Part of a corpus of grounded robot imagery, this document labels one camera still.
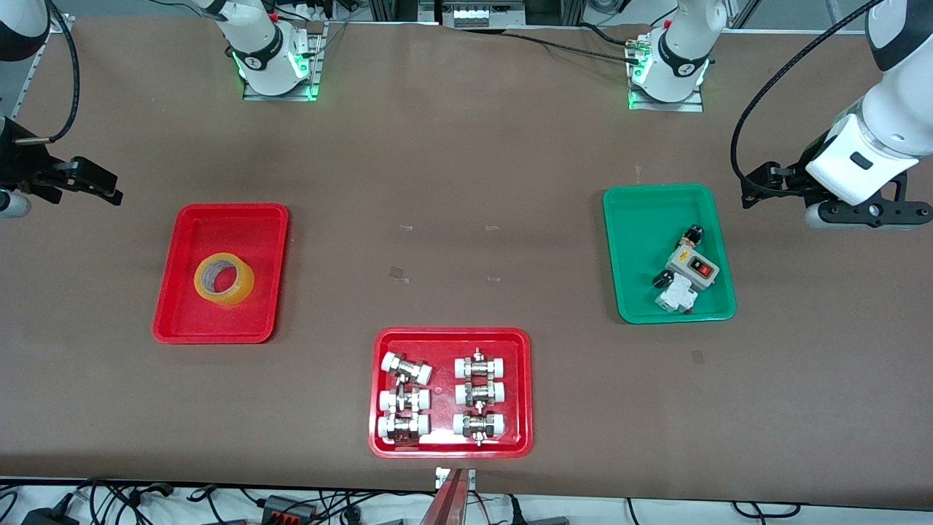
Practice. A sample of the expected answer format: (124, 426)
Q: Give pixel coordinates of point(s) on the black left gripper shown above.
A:
(791, 182)

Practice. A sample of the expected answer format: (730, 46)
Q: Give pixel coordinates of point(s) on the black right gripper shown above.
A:
(16, 162)

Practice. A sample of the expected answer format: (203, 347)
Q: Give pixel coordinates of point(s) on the yellow packing tape roll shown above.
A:
(240, 292)

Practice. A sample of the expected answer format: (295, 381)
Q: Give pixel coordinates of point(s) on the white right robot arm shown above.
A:
(259, 44)

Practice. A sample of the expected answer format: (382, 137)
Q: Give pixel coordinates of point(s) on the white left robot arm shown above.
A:
(875, 138)

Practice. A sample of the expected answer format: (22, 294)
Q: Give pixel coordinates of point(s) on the empty red plastic tray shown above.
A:
(219, 219)

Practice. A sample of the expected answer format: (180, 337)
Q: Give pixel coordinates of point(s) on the green plastic tray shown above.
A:
(641, 255)

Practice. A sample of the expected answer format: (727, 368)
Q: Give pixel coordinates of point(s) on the brown tape patch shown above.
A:
(398, 273)

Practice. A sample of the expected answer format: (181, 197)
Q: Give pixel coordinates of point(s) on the red tray holding fittings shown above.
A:
(444, 437)

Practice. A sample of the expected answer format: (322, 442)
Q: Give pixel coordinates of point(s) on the white circuit breaker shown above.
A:
(674, 297)

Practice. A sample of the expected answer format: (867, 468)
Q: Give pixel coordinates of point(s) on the aluminium corner profile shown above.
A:
(834, 14)

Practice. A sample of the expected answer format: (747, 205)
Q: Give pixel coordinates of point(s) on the black power adapter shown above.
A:
(47, 516)

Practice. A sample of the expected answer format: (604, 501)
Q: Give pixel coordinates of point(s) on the white capped metal pipe fitting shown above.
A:
(479, 424)
(407, 368)
(404, 399)
(479, 366)
(479, 394)
(403, 426)

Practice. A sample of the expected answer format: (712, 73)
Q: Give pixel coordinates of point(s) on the black orange connector box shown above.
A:
(288, 508)

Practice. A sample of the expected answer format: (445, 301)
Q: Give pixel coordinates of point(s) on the small metal label plate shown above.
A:
(442, 477)

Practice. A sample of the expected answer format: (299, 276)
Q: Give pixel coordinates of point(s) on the black push button switch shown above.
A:
(691, 235)

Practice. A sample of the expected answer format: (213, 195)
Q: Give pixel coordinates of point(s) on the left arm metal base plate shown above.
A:
(692, 104)

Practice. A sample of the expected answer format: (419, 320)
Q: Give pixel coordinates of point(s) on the grey on-off switch box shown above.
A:
(685, 262)

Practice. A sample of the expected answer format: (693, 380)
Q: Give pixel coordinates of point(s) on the aluminium table side rail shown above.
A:
(33, 73)

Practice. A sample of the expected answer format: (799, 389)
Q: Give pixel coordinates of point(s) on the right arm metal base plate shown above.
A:
(315, 65)

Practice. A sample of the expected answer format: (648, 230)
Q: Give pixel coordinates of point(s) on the aluminium frame with power strip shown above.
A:
(474, 13)

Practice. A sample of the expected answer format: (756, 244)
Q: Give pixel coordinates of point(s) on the red metal post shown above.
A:
(446, 503)

